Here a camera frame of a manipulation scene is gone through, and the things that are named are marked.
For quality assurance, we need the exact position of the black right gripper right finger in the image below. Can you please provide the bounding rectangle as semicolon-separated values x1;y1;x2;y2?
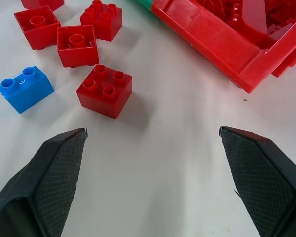
219;126;296;237

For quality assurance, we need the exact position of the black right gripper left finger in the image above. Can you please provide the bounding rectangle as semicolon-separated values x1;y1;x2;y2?
0;127;89;237

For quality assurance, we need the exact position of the blue two-stud toy brick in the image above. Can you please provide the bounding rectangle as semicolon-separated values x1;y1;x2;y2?
0;65;55;115

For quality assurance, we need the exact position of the red four-stud toy brick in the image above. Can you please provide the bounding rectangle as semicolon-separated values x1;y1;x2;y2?
79;0;123;42
76;64;133;120

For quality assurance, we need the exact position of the red upturned hollow toy brick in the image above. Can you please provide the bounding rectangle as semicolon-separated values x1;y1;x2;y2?
13;5;62;51
56;24;100;68

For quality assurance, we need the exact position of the red plastic bin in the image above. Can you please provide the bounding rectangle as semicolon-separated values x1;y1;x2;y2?
150;0;296;94

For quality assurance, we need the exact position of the red bricks pile in bin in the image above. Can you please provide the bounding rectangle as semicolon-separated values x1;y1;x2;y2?
197;0;296;47

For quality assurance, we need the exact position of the green plastic bin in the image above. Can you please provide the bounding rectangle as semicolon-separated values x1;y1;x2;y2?
133;0;154;12

